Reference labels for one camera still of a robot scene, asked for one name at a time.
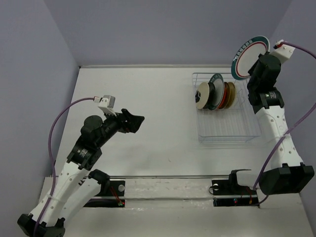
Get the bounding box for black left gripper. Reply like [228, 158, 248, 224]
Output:
[96, 108, 144, 148]

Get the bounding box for green red rimmed white plate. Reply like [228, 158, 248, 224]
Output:
[231, 36, 270, 80]

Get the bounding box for yellow brown patterned plate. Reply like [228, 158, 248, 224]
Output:
[222, 82, 230, 109]

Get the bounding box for cream plate with small prints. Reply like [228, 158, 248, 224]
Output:
[227, 82, 236, 108]

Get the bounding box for dark blue rimmed white plate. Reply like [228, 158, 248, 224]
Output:
[209, 73, 224, 110]

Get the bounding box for cream plate with black patch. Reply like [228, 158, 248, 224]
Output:
[195, 82, 210, 110]

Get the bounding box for orange plate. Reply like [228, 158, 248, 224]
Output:
[218, 86, 226, 109]

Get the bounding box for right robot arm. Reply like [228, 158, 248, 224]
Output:
[227, 52, 315, 196]

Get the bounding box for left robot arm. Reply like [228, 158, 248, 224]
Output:
[17, 109, 145, 237]

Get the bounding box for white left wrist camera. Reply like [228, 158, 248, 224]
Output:
[98, 95, 116, 116]

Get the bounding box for white wire dish rack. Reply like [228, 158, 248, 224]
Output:
[196, 73, 261, 144]

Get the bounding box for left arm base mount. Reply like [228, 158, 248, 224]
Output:
[79, 169, 125, 208]

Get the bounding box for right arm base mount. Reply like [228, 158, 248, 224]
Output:
[209, 179, 259, 207]

